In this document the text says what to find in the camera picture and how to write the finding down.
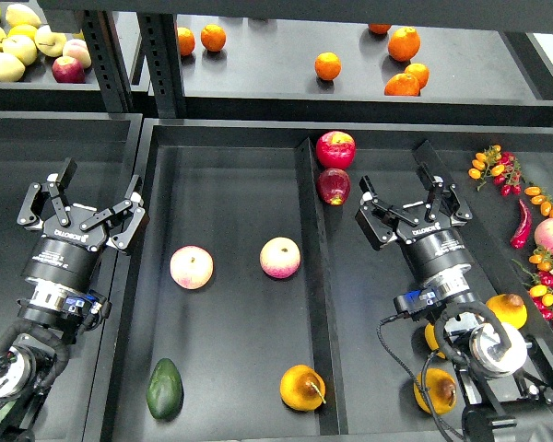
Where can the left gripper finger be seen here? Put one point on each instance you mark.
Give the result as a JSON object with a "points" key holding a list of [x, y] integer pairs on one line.
{"points": [[124, 222], [53, 191]]}

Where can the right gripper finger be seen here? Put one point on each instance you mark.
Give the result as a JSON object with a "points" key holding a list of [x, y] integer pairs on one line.
{"points": [[379, 221], [444, 199]]}

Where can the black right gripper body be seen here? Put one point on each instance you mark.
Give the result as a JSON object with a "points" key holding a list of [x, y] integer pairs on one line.
{"points": [[432, 247]]}

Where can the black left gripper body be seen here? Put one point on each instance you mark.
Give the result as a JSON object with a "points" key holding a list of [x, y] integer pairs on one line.
{"points": [[67, 255]]}

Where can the dark green avocado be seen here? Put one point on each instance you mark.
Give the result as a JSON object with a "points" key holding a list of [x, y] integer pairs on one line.
{"points": [[164, 390]]}

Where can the yellow pear with stem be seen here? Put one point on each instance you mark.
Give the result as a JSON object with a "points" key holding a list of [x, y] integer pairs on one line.
{"points": [[302, 389]]}

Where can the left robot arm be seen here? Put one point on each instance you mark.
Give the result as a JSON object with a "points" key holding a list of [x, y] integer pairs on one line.
{"points": [[36, 348]]}

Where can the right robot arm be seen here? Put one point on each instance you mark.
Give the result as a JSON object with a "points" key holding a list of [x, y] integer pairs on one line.
{"points": [[505, 378]]}

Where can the yellow pear middle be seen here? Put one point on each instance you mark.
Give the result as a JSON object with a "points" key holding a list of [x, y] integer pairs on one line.
{"points": [[431, 340]]}

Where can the yellow pear by divider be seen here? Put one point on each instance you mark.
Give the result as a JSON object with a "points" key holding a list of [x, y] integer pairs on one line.
{"points": [[509, 308]]}

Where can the pale yellow pear front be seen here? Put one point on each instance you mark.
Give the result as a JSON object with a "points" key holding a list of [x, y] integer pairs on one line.
{"points": [[11, 68]]}

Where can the yellow pear lower right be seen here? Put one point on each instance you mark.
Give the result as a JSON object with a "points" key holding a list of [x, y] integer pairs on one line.
{"points": [[441, 388]]}

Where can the dark red apple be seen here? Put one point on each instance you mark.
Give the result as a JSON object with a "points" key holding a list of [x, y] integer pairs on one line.
{"points": [[333, 186]]}

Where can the black left tray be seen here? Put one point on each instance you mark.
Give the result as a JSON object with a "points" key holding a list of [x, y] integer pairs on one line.
{"points": [[104, 148]]}

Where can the black tray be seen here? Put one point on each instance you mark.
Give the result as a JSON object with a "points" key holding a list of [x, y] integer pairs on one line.
{"points": [[229, 188], [104, 148]]}

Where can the cherry tomato bunch upper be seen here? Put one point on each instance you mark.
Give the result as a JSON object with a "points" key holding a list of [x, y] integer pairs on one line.
{"points": [[500, 167]]}

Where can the cherry tomato bunch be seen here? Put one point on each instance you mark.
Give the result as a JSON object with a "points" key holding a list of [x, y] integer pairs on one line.
{"points": [[500, 167], [539, 272]]}

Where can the bright red apple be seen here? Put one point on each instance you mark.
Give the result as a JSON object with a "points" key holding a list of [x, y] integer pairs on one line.
{"points": [[336, 150]]}

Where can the red chili pepper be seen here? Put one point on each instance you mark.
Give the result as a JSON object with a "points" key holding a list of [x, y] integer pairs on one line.
{"points": [[523, 230]]}

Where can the pink apple left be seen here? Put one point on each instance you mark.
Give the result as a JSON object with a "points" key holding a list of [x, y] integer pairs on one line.
{"points": [[191, 267]]}

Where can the pink apple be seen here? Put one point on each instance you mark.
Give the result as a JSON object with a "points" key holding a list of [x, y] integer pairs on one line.
{"points": [[280, 257], [191, 267]]}

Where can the pink apple centre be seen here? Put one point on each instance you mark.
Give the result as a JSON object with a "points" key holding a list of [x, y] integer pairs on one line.
{"points": [[280, 257]]}

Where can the orange front right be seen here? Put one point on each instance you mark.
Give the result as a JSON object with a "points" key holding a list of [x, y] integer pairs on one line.
{"points": [[402, 85]]}

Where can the red apple on shelf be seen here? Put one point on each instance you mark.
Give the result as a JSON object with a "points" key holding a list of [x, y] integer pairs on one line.
{"points": [[68, 70]]}

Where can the orange behind front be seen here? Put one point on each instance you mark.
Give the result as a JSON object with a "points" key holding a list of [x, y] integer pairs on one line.
{"points": [[420, 72]]}

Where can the cherry tomato bunch lower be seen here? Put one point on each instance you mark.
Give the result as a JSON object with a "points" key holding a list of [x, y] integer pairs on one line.
{"points": [[539, 272]]}

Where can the pale pink peach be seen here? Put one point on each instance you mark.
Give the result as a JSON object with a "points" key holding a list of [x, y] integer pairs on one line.
{"points": [[78, 49]]}

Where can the pale yellow apple right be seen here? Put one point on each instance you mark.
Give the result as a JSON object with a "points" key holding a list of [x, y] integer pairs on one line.
{"points": [[50, 43]]}

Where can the pale yellow apple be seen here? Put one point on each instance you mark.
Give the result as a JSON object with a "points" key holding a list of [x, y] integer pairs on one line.
{"points": [[50, 43], [21, 46]]}

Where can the pale yellow apple middle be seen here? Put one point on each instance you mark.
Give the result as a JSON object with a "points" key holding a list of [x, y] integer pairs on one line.
{"points": [[21, 46]]}

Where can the black centre tray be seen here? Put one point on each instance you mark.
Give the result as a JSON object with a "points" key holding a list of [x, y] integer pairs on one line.
{"points": [[229, 188]]}

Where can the orange centre shelf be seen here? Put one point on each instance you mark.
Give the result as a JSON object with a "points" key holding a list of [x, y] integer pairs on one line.
{"points": [[327, 66]]}

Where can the large orange upper right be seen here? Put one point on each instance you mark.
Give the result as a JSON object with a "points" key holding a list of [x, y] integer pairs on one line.
{"points": [[404, 44]]}

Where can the yellow lemon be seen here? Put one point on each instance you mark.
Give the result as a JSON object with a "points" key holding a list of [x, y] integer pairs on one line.
{"points": [[23, 30]]}

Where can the orange under shelf edge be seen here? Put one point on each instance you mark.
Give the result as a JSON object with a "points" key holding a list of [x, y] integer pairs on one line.
{"points": [[379, 29]]}

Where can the black centre tray divider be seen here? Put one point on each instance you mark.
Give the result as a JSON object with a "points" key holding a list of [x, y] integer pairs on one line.
{"points": [[318, 278]]}

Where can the black shelf post left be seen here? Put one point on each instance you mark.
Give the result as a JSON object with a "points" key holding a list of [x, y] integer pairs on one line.
{"points": [[107, 61]]}

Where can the black shelf post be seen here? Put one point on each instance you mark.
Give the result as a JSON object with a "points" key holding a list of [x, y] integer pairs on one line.
{"points": [[161, 48], [107, 61]]}

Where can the black shelf post right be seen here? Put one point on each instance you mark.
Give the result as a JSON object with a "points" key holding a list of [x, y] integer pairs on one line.
{"points": [[161, 48]]}

